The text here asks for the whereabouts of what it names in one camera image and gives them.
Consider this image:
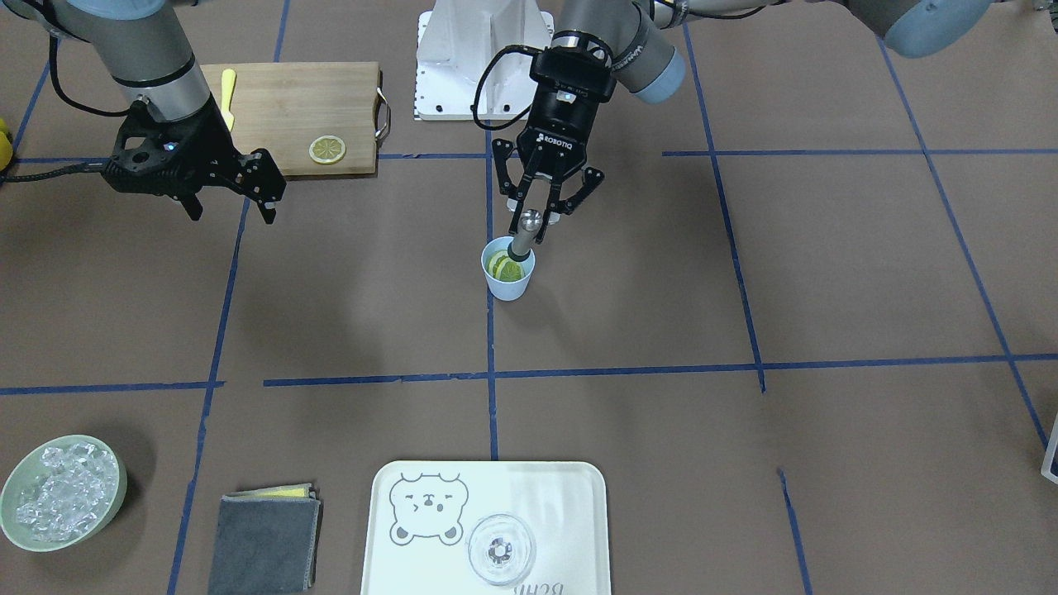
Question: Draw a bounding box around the yellow plastic knife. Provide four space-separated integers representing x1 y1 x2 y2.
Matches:
219 68 237 132

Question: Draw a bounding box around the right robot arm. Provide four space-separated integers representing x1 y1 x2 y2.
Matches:
4 1 286 224

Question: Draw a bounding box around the lemon slice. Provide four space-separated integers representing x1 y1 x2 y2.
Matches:
307 136 347 165
486 249 525 283

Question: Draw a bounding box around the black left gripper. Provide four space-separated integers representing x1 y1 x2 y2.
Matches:
491 46 617 240

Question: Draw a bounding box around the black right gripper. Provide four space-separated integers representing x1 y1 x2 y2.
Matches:
102 104 287 226

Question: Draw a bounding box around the clear wine glass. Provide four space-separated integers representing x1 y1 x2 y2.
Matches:
466 513 537 587

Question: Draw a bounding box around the green bowl of ice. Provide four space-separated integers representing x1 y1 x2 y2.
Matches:
2 436 128 553

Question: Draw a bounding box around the blue paper cup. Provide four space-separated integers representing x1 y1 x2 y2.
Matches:
480 236 536 301

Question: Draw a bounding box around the cream bear serving tray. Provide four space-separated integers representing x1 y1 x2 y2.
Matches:
360 459 612 594

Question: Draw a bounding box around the yellow lemon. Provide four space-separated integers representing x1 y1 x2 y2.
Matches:
0 118 14 172

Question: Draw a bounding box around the folded grey yellow cloth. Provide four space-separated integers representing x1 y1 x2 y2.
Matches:
207 483 322 594

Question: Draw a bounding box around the wooden cutting board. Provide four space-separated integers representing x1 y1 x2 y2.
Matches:
201 61 381 178

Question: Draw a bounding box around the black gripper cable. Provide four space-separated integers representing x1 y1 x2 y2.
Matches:
0 161 112 184

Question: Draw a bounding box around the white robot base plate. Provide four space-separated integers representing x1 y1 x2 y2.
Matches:
413 1 555 121

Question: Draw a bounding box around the steel muddler black tip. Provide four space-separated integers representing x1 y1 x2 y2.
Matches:
507 208 545 263

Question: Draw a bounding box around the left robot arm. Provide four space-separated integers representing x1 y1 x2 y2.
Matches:
480 1 772 244

